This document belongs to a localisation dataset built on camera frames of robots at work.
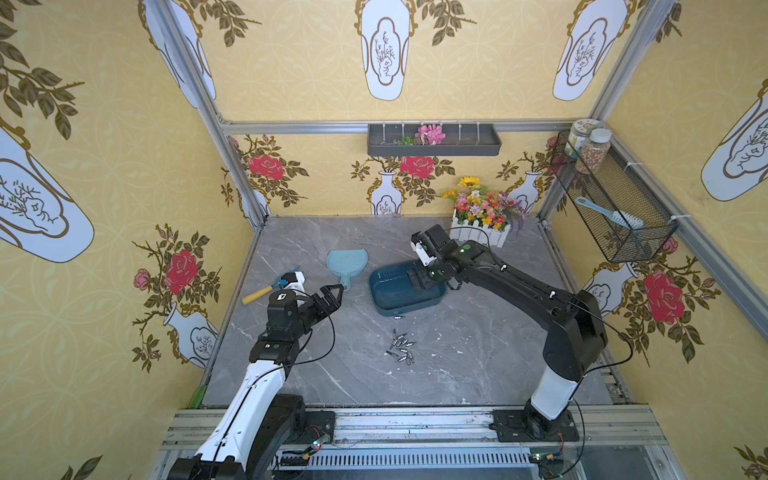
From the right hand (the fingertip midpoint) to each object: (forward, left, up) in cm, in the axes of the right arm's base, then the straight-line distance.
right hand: (430, 268), depth 89 cm
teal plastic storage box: (+1, +12, -16) cm, 20 cm away
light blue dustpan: (+11, +29, -15) cm, 34 cm away
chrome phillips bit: (-15, +8, -13) cm, 22 cm away
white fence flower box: (+23, -18, 0) cm, 29 cm away
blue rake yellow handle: (-14, +38, +11) cm, 42 cm away
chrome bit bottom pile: (-22, +6, -13) cm, 27 cm away
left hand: (-10, +30, +1) cm, 32 cm away
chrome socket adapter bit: (-21, +10, -13) cm, 27 cm away
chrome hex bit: (-18, +6, -13) cm, 23 cm away
